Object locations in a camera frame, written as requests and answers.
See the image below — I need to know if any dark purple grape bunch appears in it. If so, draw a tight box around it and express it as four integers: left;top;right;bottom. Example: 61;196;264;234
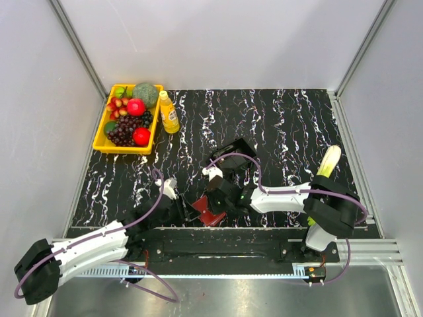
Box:
106;110;153;147

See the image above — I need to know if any green lime fruit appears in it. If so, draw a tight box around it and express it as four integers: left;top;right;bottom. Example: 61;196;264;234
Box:
103;121;117;136

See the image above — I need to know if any yellow juice bottle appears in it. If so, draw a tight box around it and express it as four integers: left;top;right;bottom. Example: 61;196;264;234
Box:
159;90;180;134

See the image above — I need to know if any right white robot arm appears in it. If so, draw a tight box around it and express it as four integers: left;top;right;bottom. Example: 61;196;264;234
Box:
202;167;360;262

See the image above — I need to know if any black card dispenser box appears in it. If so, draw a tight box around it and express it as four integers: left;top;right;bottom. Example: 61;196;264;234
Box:
205;137;256;180

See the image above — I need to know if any green broccoli head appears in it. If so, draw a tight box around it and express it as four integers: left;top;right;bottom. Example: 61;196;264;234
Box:
132;83;159;109

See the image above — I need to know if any red apple lower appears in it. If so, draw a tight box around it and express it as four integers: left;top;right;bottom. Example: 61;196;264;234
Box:
132;127;151;147

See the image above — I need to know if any green pear fruit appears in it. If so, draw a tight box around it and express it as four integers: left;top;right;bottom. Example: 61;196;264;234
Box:
114;86;133;99

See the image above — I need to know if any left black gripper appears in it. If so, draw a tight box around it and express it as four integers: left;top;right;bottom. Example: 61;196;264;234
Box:
150;193;201;229

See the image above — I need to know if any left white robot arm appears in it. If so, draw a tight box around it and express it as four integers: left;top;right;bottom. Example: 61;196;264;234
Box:
14;178;178;305

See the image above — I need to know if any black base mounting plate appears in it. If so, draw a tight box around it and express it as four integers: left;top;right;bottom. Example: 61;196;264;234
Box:
124;227;340;264

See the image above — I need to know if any red leather card holder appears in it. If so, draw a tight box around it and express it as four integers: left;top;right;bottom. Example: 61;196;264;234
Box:
192;195;226;227

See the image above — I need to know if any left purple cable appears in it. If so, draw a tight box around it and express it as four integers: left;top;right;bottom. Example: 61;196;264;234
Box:
13;168;180;304

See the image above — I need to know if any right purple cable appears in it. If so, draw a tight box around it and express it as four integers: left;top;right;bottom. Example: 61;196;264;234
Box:
206;153;368;287

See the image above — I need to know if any red apple upper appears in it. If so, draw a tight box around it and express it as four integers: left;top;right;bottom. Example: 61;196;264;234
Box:
126;98;146;116

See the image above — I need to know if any yellow plastic tray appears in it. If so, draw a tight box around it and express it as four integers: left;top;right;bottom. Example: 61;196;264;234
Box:
93;83;163;155

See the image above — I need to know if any purple cable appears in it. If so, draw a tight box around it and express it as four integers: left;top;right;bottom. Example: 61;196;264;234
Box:
13;168;180;304
206;153;368;287

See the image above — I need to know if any small red fruits cluster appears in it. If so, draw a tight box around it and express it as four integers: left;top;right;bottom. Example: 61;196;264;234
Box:
106;97;130;121

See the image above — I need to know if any red apple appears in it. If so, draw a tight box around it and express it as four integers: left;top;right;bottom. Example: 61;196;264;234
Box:
132;127;151;147
126;98;146;116

